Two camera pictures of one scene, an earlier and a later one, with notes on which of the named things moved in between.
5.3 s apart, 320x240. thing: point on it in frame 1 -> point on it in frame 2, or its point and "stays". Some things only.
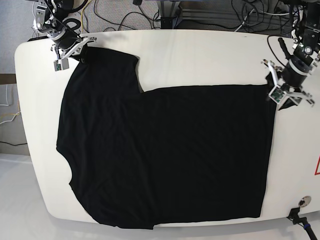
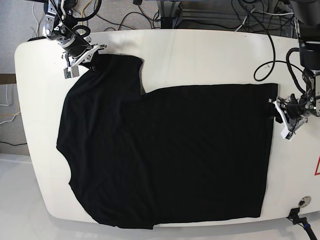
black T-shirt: (137, 159) stays
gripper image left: (64, 39) -> (75, 48)
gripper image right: (294, 75) -> (295, 110)
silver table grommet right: (304, 201) stays
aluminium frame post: (168, 8) stays
